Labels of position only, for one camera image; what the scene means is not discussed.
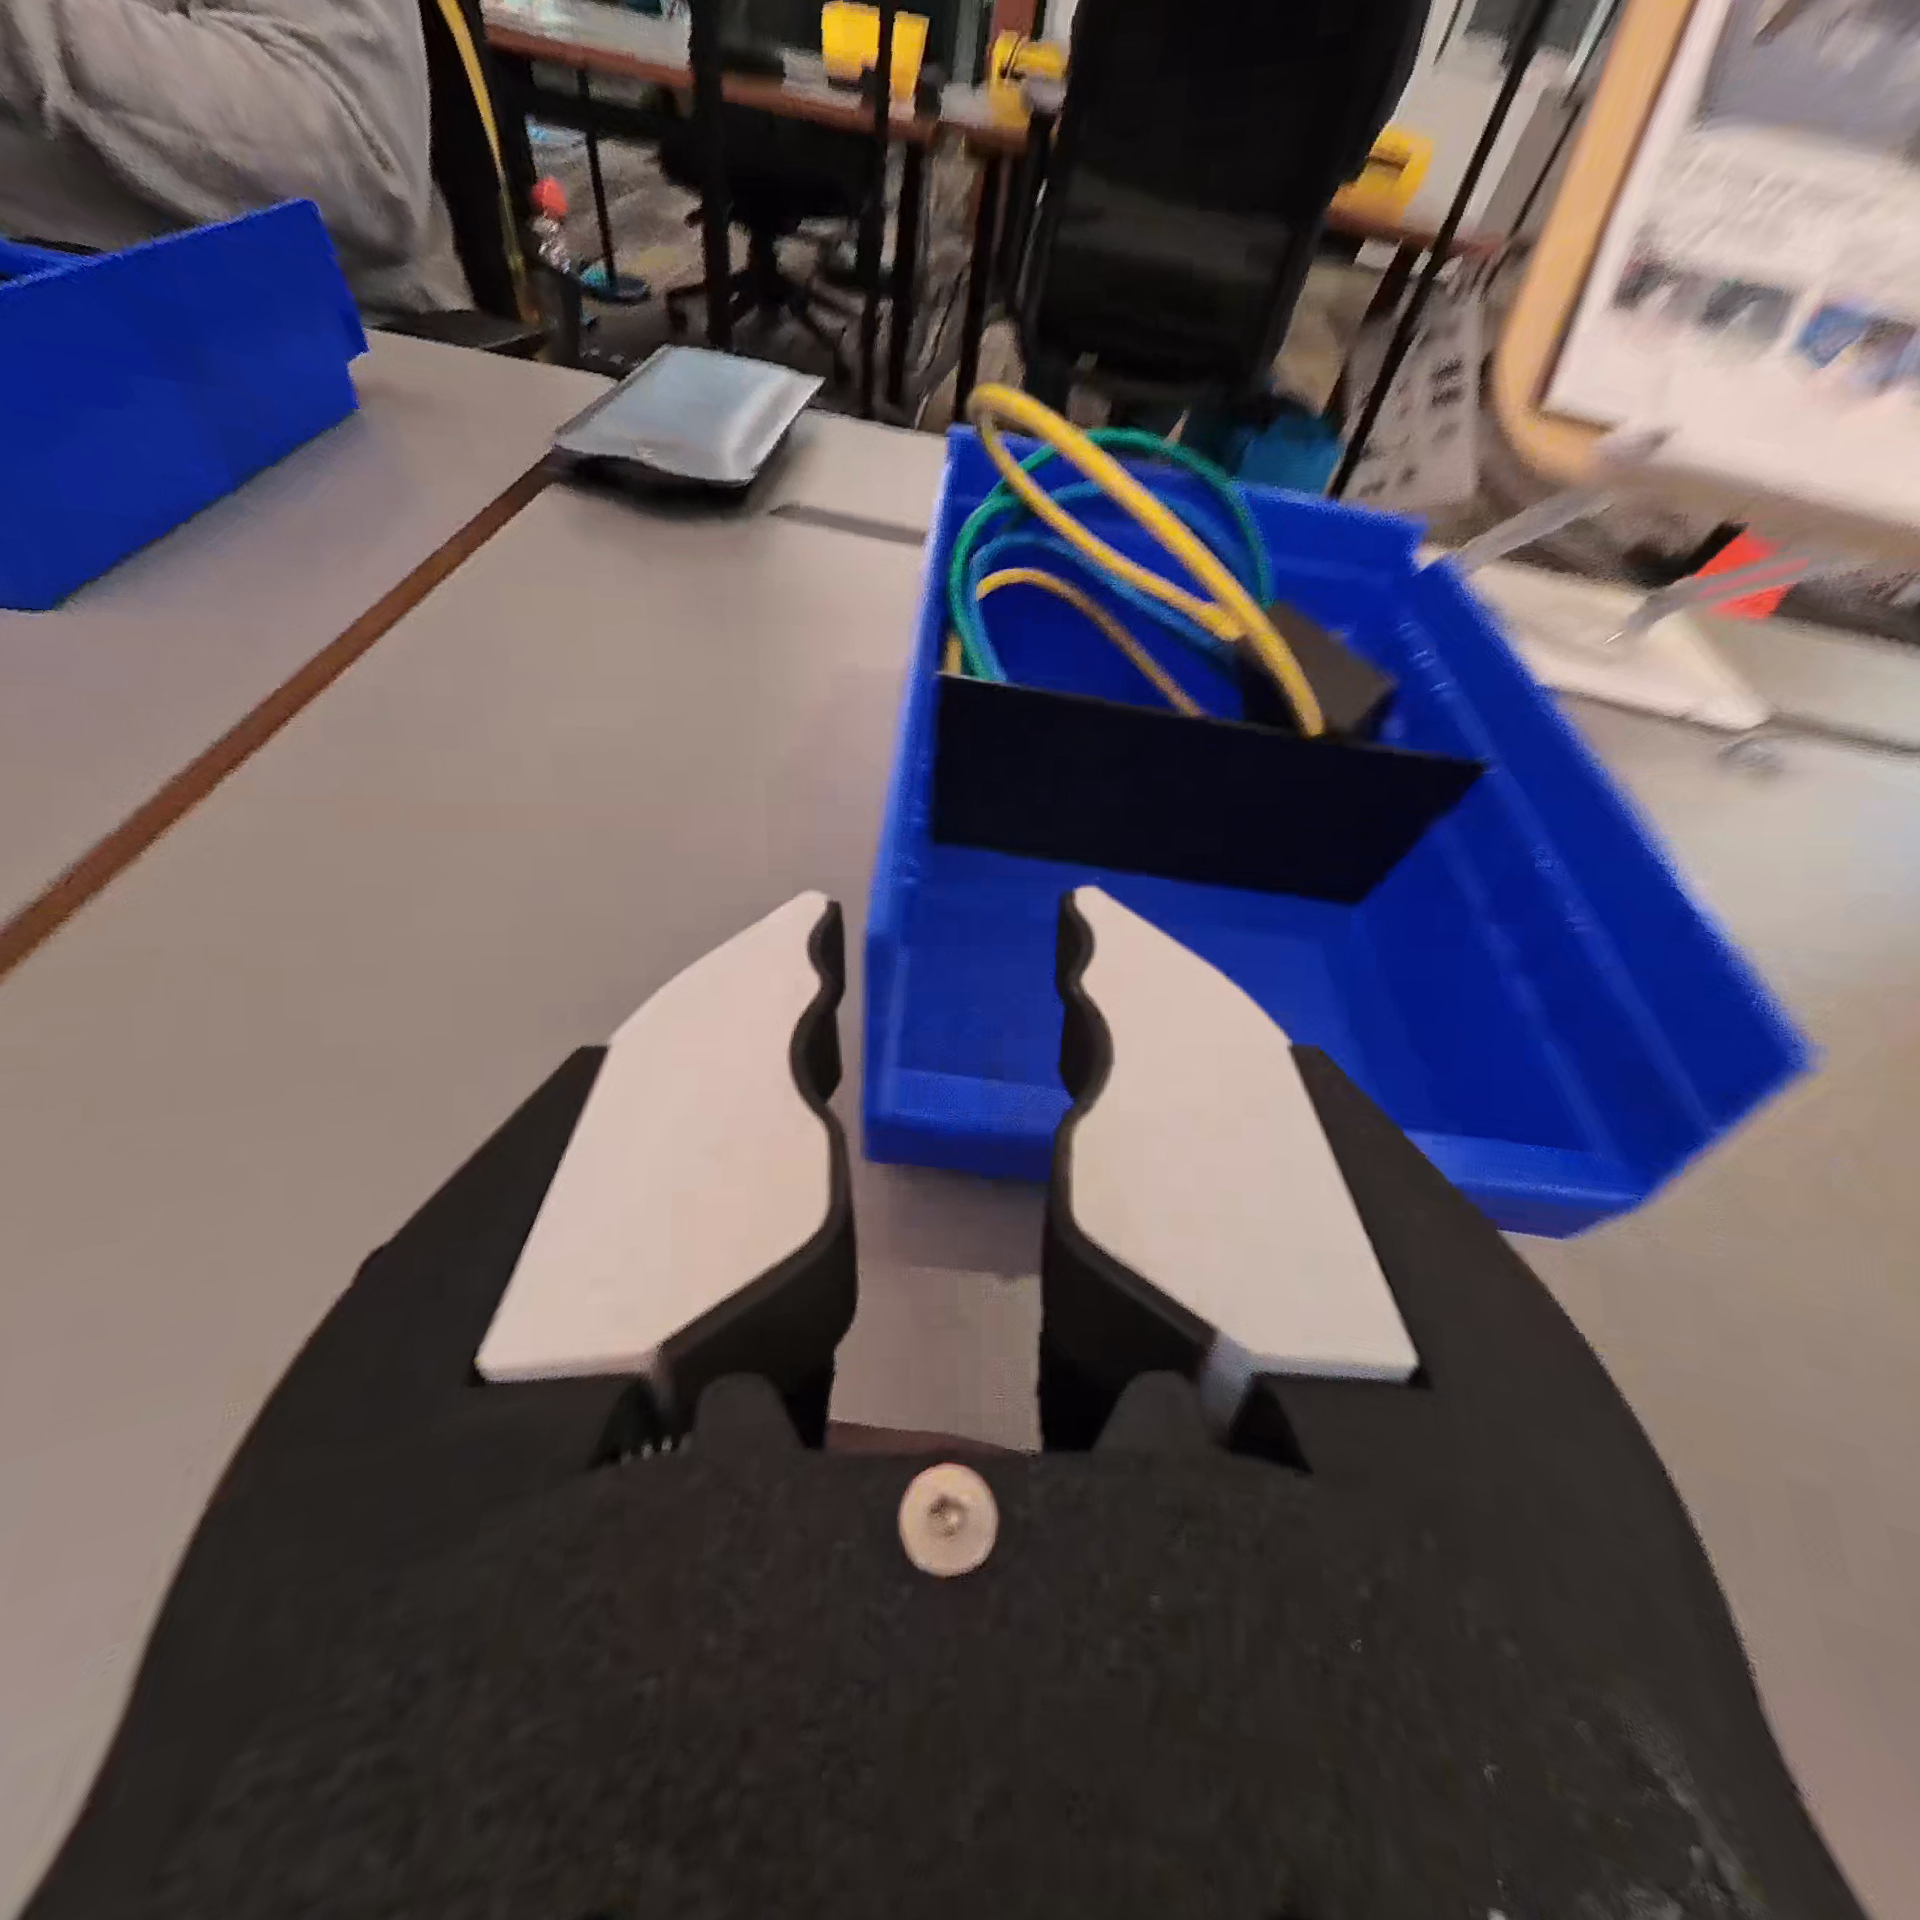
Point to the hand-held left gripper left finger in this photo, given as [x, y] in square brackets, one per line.
[675, 1183]

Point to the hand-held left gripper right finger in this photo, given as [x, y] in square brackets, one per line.
[1229, 1183]

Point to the black network switch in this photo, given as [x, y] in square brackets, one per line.
[1335, 676]

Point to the blue plastic bin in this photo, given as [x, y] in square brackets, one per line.
[1502, 1021]
[163, 403]

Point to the black bin divider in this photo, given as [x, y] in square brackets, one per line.
[1169, 796]

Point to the grey pouch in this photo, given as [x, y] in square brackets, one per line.
[690, 420]

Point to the orange striped traffic cone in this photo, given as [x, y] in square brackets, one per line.
[1755, 578]

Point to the white printed paper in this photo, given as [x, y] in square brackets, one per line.
[1419, 388]

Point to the black office chair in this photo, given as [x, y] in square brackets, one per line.
[1202, 194]

